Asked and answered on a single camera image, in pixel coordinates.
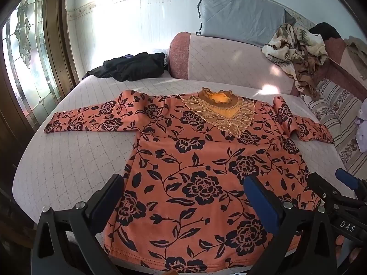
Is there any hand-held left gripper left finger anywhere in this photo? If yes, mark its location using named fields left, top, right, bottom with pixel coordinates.
left=31, top=173, right=125, bottom=275

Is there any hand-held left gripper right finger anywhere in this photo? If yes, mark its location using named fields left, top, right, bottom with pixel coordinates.
left=243, top=175, right=338, bottom=275

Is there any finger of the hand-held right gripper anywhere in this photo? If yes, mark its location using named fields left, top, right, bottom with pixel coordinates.
left=307, top=172, right=349, bottom=207
left=335, top=168, right=367, bottom=197

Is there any orange floral long-sleeved shirt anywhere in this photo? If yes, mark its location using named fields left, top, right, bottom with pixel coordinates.
left=44, top=87, right=335, bottom=273

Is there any black clothes pile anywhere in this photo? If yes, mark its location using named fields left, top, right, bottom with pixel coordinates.
left=83, top=52, right=166, bottom=82

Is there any pale purple cloth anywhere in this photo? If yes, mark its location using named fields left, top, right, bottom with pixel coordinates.
left=354, top=99, right=367, bottom=155

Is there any striped floral bedding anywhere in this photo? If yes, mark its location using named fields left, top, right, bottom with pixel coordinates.
left=300, top=79, right=367, bottom=175

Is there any brown sheer cloth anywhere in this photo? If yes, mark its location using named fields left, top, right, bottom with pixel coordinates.
left=294, top=50, right=326, bottom=101

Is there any reddish brown blanket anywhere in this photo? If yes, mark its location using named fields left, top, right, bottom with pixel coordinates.
left=315, top=36, right=367, bottom=99

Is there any olive brown garment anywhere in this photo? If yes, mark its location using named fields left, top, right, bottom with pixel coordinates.
left=343, top=37, right=367, bottom=79

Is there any cream floral blanket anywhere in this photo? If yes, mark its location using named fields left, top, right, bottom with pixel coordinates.
left=261, top=23, right=329, bottom=89

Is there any pink quilted bolster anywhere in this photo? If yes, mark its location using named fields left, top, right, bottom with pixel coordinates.
left=169, top=32, right=300, bottom=96

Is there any black cloth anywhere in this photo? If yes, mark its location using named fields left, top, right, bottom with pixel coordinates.
left=308, top=22, right=342, bottom=40

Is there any stained glass door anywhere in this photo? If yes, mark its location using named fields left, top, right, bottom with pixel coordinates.
left=0, top=0, right=79, bottom=138

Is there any grey pillow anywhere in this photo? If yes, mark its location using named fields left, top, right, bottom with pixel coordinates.
left=196, top=0, right=297, bottom=48

